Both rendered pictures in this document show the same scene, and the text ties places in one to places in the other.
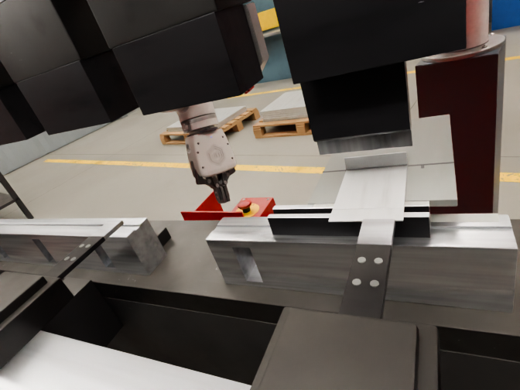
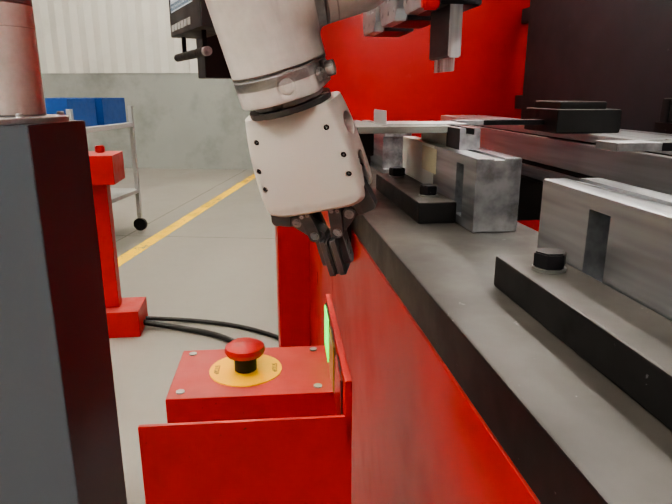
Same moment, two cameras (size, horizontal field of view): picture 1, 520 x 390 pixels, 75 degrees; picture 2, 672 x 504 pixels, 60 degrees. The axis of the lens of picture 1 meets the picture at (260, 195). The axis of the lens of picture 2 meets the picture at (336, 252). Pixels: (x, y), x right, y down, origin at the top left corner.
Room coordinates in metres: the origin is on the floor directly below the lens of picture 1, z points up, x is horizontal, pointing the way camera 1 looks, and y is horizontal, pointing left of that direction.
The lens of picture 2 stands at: (1.10, 0.52, 1.05)
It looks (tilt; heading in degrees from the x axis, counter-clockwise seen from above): 15 degrees down; 230
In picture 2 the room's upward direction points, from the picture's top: straight up
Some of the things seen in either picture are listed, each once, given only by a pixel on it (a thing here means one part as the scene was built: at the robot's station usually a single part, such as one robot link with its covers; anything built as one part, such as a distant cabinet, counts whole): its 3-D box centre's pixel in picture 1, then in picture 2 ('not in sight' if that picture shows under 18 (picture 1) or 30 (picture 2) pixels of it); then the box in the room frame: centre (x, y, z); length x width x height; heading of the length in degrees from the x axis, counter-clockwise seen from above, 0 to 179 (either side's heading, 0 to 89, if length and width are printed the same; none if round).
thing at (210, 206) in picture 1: (234, 221); (254, 420); (0.84, 0.09, 0.75); 0.20 x 0.16 x 0.18; 55
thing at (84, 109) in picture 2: not in sight; (45, 113); (0.04, -3.70, 0.92); 0.50 x 0.36 x 0.18; 135
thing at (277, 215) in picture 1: (343, 219); (447, 134); (0.36, -0.09, 0.98); 0.20 x 0.03 x 0.03; 58
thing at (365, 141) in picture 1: (357, 109); (444, 40); (0.34, -0.12, 1.13); 0.10 x 0.02 x 0.10; 58
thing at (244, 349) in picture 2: (245, 207); (245, 358); (0.83, 0.05, 0.79); 0.04 x 0.04 x 0.04
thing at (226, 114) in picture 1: (205, 119); not in sight; (4.65, 0.37, 0.17); 1.01 x 0.64 x 0.06; 43
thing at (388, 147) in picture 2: not in sight; (375, 143); (0.04, -0.59, 0.92); 0.50 x 0.06 x 0.10; 58
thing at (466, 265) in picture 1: (340, 255); (449, 175); (0.37, -0.08, 0.92); 0.39 x 0.06 x 0.10; 58
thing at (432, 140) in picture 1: (386, 156); (351, 126); (0.46, -0.20, 1.00); 0.26 x 0.18 x 0.01; 148
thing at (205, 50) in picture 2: not in sight; (190, 46); (0.11, -1.45, 1.20); 0.45 x 0.03 x 0.08; 77
